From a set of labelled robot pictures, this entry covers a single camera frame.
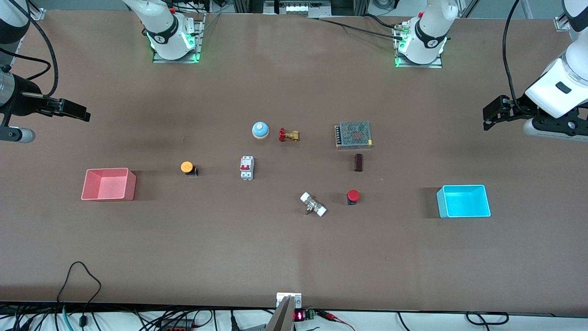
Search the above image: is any black coiled cable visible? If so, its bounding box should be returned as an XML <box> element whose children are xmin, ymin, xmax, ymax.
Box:
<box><xmin>465</xmin><ymin>312</ymin><xmax>509</xmax><ymax>326</ymax></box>

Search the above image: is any silver camera mount plate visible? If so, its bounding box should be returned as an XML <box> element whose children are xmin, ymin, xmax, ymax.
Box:
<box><xmin>276</xmin><ymin>292</ymin><xmax>303</xmax><ymax>309</ymax></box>

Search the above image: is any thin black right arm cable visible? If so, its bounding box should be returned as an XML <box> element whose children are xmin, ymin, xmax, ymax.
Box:
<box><xmin>0</xmin><ymin>51</ymin><xmax>51</xmax><ymax>82</ymax></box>

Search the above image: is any looped black table cable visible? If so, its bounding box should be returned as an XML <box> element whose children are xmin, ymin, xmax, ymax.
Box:
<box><xmin>57</xmin><ymin>261</ymin><xmax>102</xmax><ymax>328</ymax></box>

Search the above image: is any aluminium frame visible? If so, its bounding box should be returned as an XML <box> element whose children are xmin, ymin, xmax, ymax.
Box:
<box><xmin>232</xmin><ymin>0</ymin><xmax>370</xmax><ymax>19</ymax></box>

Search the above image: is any black cable to arm base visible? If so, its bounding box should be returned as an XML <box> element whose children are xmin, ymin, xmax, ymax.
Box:
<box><xmin>305</xmin><ymin>16</ymin><xmax>407</xmax><ymax>41</ymax></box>

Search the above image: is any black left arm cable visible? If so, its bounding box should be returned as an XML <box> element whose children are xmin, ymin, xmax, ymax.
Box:
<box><xmin>502</xmin><ymin>0</ymin><xmax>529</xmax><ymax>115</ymax></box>

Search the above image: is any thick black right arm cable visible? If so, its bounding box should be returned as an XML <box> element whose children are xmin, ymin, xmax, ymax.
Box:
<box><xmin>7</xmin><ymin>0</ymin><xmax>60</xmax><ymax>99</ymax></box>

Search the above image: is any pink plastic box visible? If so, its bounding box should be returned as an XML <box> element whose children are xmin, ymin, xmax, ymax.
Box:
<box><xmin>81</xmin><ymin>168</ymin><xmax>137</xmax><ymax>202</ymax></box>

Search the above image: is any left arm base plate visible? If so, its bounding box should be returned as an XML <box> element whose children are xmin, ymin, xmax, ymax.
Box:
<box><xmin>394</xmin><ymin>21</ymin><xmax>443</xmax><ymax>69</ymax></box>

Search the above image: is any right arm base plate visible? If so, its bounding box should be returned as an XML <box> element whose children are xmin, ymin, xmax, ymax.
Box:
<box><xmin>153</xmin><ymin>13</ymin><xmax>203</xmax><ymax>64</ymax></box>

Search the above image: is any white capped valve fitting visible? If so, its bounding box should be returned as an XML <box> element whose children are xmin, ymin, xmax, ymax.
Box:
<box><xmin>300</xmin><ymin>192</ymin><xmax>328</xmax><ymax>217</ymax></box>

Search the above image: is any red wire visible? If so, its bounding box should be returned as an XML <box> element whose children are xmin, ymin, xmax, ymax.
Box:
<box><xmin>317</xmin><ymin>310</ymin><xmax>356</xmax><ymax>331</ymax></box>

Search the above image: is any grey camera mount bar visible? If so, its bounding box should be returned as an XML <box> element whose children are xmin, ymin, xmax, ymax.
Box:
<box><xmin>265</xmin><ymin>296</ymin><xmax>295</xmax><ymax>331</ymax></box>

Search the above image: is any cyan plastic box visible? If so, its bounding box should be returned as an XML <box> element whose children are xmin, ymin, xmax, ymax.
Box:
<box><xmin>436</xmin><ymin>184</ymin><xmax>492</xmax><ymax>218</ymax></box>

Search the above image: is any metal mesh power supply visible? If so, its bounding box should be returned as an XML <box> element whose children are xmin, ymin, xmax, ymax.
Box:
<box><xmin>334</xmin><ymin>120</ymin><xmax>373</xmax><ymax>150</ymax></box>

